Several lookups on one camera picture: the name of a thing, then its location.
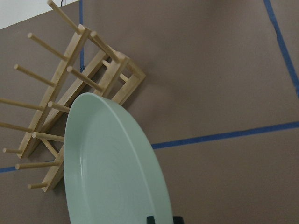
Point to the wooden dish rack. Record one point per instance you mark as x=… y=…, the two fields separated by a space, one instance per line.
x=87 y=61

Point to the pale green plate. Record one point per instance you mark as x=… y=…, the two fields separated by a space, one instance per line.
x=111 y=172

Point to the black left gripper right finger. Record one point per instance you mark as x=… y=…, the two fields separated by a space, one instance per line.
x=178 y=220

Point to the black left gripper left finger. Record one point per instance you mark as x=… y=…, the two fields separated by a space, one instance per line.
x=150 y=220

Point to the brown paper table cover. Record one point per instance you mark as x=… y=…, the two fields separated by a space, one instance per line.
x=212 y=67

